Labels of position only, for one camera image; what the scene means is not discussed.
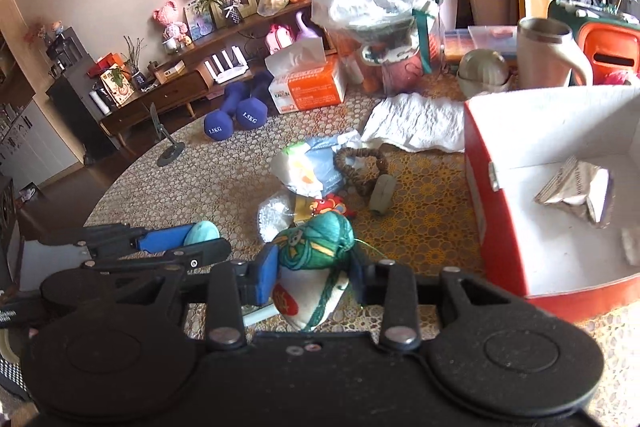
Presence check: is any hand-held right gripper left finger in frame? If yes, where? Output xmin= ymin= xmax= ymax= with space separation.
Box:
xmin=125 ymin=244 xmax=280 ymax=352

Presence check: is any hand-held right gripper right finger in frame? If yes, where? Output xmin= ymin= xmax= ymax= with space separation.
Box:
xmin=350 ymin=252 xmax=506 ymax=352

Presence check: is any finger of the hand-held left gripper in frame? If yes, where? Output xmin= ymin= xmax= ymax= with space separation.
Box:
xmin=82 ymin=239 xmax=232 ymax=272
xmin=40 ymin=222 xmax=201 ymax=255

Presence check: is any teal round object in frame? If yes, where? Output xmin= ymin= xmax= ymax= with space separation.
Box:
xmin=184 ymin=221 xmax=221 ymax=249

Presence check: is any green white fabric sachet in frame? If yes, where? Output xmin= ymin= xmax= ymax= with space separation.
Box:
xmin=272 ymin=211 xmax=357 ymax=334

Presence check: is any red plush fish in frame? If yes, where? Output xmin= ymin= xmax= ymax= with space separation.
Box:
xmin=311 ymin=195 xmax=359 ymax=222

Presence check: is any blue white plastic bag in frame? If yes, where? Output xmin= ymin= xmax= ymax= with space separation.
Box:
xmin=271 ymin=128 xmax=364 ymax=198

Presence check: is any red white cardboard box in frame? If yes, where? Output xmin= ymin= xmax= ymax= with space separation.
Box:
xmin=464 ymin=86 xmax=640 ymax=324

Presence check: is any silvery plastic bag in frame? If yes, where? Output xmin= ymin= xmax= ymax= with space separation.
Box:
xmin=256 ymin=194 xmax=297 ymax=244

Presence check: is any yellow packet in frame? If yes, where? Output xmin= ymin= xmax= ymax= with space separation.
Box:
xmin=293 ymin=193 xmax=321 ymax=224

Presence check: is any grey cylinder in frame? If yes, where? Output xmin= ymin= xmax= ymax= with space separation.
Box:
xmin=369 ymin=173 xmax=397 ymax=216

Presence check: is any black phone stand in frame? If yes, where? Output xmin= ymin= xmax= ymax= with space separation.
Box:
xmin=149 ymin=102 xmax=186 ymax=168

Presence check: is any blue dumbbell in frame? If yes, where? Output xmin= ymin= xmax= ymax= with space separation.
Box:
xmin=234 ymin=73 xmax=277 ymax=131
xmin=203 ymin=82 xmax=247 ymax=142

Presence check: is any wooden television cabinet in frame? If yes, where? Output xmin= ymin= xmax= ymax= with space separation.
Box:
xmin=99 ymin=0 xmax=338 ymax=145

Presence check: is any white cloth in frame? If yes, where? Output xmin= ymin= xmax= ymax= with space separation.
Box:
xmin=360 ymin=93 xmax=469 ymax=154

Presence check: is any white router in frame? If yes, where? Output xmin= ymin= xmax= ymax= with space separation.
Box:
xmin=203 ymin=47 xmax=250 ymax=84

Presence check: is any orange white tissue box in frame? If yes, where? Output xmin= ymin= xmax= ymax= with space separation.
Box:
xmin=264 ymin=39 xmax=348 ymax=114

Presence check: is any pink bear doll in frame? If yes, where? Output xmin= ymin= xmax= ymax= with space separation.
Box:
xmin=152 ymin=0 xmax=194 ymax=48

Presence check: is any pink backpack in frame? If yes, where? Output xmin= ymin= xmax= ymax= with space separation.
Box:
xmin=264 ymin=23 xmax=297 ymax=56

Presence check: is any crumpled paper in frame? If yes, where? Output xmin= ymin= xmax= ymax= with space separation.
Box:
xmin=534 ymin=156 xmax=615 ymax=229

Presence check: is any grey round bowl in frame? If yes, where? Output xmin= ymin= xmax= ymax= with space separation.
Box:
xmin=456 ymin=48 xmax=514 ymax=100

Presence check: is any plastic-covered bowl stack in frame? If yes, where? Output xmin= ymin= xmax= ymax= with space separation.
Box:
xmin=310 ymin=0 xmax=445 ymax=98

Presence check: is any clear compartment box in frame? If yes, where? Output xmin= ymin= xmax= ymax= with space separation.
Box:
xmin=442 ymin=25 xmax=521 ymax=64

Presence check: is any beige mug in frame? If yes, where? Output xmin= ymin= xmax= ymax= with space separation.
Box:
xmin=516 ymin=17 xmax=594 ymax=94

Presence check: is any pink plush toy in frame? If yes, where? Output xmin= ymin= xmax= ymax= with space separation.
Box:
xmin=604 ymin=70 xmax=640 ymax=88

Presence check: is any green orange storage box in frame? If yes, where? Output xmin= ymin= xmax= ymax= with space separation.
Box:
xmin=546 ymin=0 xmax=640 ymax=88

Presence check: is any braided rope ring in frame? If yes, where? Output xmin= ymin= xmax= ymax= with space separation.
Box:
xmin=333 ymin=146 xmax=389 ymax=198

